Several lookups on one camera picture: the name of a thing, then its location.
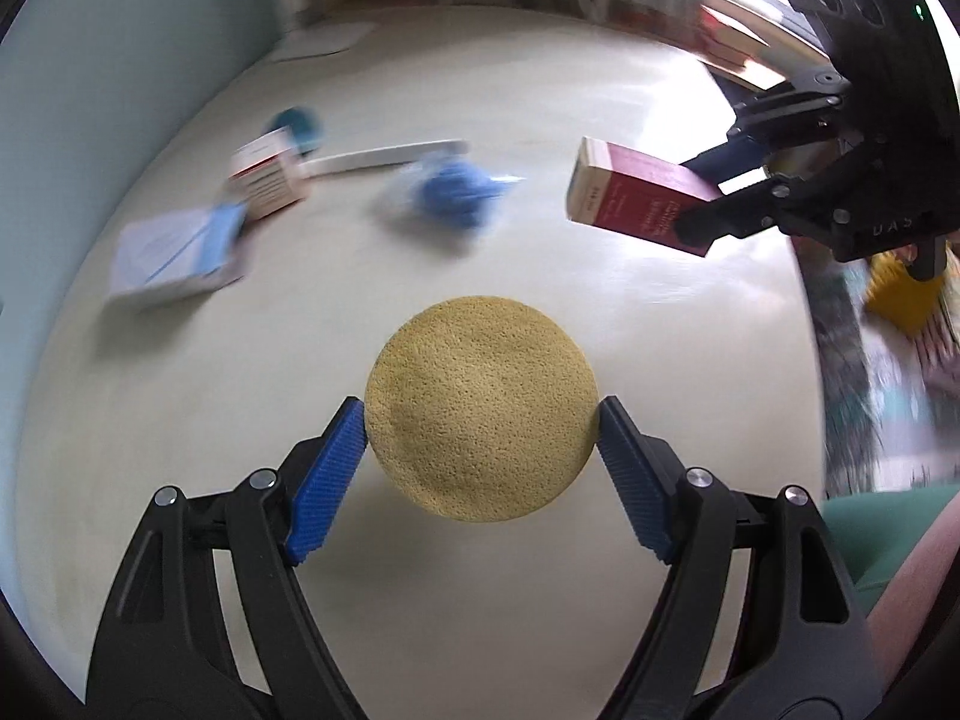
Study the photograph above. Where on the person's right leg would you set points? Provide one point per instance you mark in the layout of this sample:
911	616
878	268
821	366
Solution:
885	525

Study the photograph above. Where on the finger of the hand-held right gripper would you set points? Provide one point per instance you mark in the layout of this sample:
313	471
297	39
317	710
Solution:
720	157
720	214

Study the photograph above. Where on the yellow pillow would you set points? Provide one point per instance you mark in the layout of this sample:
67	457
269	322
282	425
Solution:
900	300

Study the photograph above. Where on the yellow round sponge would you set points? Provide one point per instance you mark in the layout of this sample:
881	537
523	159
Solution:
480	405

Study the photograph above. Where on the small white red-label box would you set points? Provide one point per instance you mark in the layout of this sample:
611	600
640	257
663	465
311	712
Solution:
262	172

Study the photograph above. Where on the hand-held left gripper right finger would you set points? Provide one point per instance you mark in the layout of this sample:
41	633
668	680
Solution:
634	472

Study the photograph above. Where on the flat white and blue box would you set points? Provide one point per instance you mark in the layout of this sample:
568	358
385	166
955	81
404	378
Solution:
165	255

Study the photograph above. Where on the row of colourful slanted books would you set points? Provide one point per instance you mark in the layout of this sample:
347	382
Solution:
739	49

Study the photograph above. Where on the teal round pad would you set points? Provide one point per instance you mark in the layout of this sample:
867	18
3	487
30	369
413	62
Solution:
296	124

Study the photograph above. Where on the dark red box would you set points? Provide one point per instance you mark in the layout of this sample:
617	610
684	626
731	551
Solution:
637	195

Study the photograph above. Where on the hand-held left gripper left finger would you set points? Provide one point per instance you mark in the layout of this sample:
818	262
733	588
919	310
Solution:
326	480

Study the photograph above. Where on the blue filled plastic bag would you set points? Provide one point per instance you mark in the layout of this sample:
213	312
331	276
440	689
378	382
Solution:
450	191

